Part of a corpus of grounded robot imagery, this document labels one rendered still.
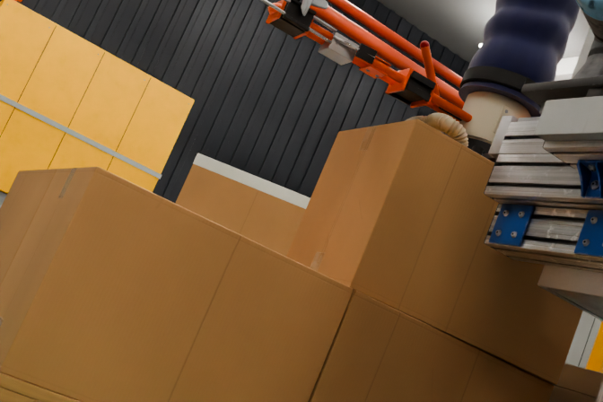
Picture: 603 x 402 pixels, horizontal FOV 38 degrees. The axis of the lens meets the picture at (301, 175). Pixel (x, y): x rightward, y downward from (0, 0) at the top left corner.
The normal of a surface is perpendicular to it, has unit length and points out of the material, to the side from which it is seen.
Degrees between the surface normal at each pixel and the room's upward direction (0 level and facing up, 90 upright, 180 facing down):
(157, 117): 90
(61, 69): 90
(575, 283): 90
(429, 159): 90
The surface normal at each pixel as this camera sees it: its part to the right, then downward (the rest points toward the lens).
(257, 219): -0.04, -0.22
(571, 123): -0.80, -0.43
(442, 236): 0.40, -0.02
